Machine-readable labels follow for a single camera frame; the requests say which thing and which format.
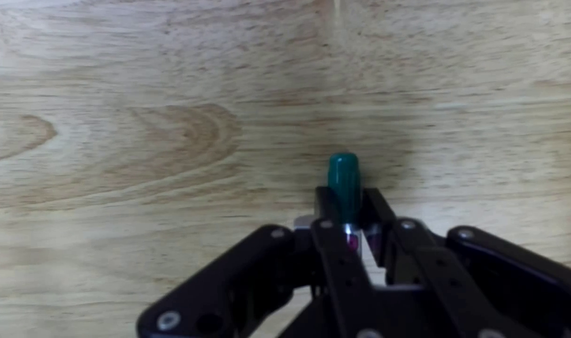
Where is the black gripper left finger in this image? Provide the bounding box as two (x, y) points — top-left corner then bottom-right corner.
(136, 186), (389, 338)

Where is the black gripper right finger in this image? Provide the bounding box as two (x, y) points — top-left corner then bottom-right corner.
(361, 186), (571, 338)

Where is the green capped marker pen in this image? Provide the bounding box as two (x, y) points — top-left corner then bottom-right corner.
(325, 150), (389, 289)

